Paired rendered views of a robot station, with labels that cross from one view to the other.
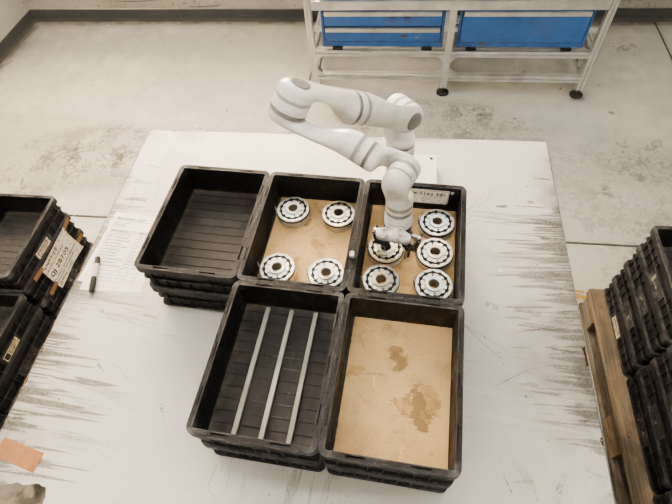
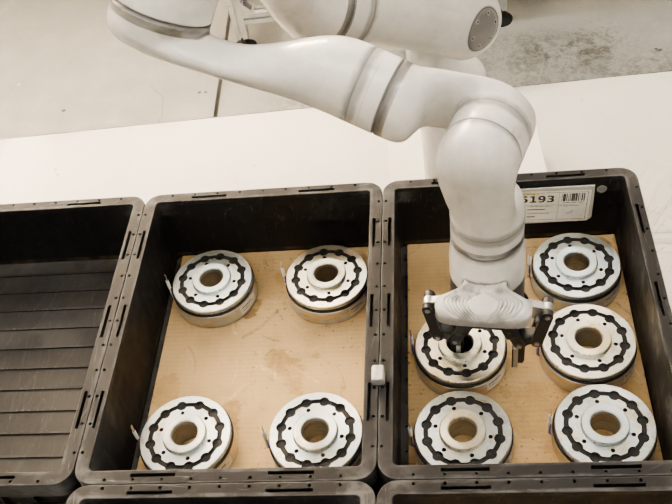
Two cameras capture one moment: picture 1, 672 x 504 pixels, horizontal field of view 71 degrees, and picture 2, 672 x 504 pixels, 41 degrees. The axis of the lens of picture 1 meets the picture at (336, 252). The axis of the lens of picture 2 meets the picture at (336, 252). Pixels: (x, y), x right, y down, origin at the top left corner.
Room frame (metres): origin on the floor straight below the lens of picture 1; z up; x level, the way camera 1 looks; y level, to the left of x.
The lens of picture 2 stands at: (0.21, 0.01, 1.69)
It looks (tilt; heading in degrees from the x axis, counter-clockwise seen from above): 48 degrees down; 356
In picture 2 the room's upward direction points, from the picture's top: 11 degrees counter-clockwise
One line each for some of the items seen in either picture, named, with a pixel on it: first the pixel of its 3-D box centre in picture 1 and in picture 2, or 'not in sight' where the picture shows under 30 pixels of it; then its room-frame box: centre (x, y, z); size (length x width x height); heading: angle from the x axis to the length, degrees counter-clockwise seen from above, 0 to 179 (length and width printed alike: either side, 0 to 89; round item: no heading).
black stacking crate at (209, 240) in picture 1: (211, 229); (9, 357); (0.92, 0.37, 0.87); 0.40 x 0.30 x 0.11; 165
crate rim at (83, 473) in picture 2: (305, 227); (246, 322); (0.84, 0.08, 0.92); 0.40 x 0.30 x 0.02; 165
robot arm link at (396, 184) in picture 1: (398, 190); (483, 182); (0.76, -0.17, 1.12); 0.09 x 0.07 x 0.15; 145
